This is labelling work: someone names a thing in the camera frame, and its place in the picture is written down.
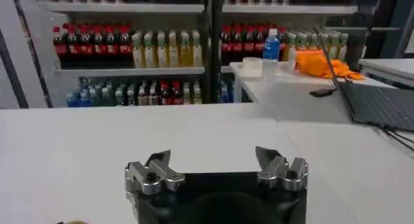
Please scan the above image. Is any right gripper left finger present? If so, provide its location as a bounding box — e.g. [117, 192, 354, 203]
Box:
[124, 149, 186, 196]

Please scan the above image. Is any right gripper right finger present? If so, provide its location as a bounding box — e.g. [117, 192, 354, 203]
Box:
[255, 146, 309, 192]

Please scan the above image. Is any white side table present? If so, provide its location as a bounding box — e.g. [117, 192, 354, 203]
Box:
[358, 58, 414, 91]
[229, 61, 399, 125]

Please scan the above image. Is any small black flat device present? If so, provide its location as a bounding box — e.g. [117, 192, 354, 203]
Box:
[309, 87, 338, 98]

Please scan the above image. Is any orange cloth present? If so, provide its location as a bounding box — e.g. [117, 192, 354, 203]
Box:
[294, 49, 365, 81]

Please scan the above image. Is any black open laptop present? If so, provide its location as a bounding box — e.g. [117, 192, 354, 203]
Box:
[318, 33, 414, 133]

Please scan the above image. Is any blue-label water bottle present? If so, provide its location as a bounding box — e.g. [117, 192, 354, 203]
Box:
[262, 28, 281, 79]

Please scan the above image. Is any shelf of bottled drinks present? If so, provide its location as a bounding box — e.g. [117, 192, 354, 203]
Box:
[210, 0, 402, 104]
[35, 0, 212, 109]

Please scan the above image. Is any black slanted pole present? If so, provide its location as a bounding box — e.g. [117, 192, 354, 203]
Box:
[0, 30, 30, 109]

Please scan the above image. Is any black laptop cable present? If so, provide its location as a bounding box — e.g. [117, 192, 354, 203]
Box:
[382, 124, 414, 152]

